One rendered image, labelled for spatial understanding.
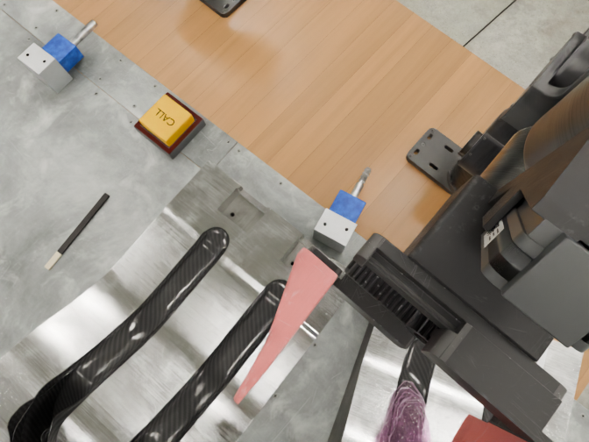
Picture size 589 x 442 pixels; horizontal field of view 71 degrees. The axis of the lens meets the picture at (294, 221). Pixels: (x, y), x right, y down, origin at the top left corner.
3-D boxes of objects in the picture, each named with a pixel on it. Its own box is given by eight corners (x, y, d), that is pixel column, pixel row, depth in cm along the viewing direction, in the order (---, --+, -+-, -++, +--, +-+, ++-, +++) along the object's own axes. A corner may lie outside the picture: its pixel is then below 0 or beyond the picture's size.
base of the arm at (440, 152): (536, 226, 55) (565, 188, 56) (416, 135, 59) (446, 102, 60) (507, 238, 63) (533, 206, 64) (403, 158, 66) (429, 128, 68)
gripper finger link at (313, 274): (317, 509, 16) (464, 319, 17) (185, 375, 17) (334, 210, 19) (313, 455, 22) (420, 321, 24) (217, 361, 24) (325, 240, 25)
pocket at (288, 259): (301, 238, 57) (302, 232, 54) (332, 263, 56) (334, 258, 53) (280, 264, 57) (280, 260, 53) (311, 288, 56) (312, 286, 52)
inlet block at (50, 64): (92, 26, 73) (76, 3, 68) (112, 40, 72) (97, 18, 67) (37, 77, 71) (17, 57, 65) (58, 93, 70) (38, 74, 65)
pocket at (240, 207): (243, 193, 59) (239, 183, 56) (272, 215, 58) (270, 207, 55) (222, 217, 58) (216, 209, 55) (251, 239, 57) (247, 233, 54)
